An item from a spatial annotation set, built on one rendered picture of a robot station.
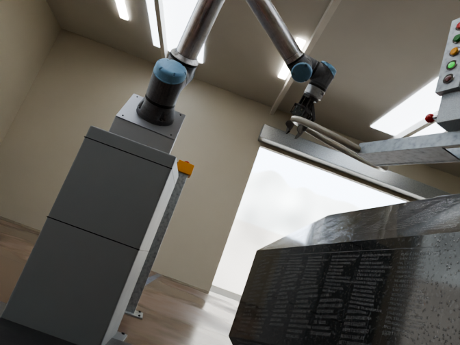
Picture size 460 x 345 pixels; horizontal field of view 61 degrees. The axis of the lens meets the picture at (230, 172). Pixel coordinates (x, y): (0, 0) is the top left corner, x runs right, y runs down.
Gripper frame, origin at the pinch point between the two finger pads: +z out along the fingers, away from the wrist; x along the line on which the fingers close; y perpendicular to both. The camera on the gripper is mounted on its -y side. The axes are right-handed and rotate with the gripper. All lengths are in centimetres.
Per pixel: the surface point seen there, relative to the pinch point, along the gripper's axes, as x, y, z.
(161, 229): -69, -29, 98
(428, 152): 65, 27, -15
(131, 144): -33, 59, 38
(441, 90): 61, 36, -33
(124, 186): -23, 60, 54
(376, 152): 48, 21, -8
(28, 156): -621, -221, 268
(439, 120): 65, 37, -24
